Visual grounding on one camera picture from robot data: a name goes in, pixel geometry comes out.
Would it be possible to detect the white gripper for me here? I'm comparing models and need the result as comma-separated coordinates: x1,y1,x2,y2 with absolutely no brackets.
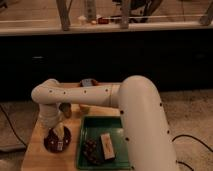
39,104,64,136

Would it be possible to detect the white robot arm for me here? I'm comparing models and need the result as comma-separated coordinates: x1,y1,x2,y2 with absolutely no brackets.
31,75,180,171

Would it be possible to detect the dark purple bowl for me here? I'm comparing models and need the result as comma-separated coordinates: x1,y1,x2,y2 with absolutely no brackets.
44,127,71,153

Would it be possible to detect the orange cup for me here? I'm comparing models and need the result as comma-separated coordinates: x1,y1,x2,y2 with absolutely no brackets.
79,104,90,114

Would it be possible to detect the green plastic tray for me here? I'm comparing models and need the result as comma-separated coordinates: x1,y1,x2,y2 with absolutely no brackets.
76,116,130,171

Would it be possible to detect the red and grey object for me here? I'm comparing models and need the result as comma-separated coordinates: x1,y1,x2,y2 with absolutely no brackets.
80,78,98,87

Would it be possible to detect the dark brown textured object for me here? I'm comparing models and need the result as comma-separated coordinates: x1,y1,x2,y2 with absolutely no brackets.
83,139,102,165

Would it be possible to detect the white rectangular block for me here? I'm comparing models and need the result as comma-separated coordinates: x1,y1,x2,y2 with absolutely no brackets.
100,133,115,160

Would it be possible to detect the black cable left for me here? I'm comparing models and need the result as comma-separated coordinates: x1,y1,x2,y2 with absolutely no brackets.
0,104,28,148

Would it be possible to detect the black cable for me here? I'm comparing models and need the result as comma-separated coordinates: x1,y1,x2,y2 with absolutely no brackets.
171,133,213,171
0,104,28,148

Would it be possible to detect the black cable right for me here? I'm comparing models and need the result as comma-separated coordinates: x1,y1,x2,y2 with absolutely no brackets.
171,133,213,171

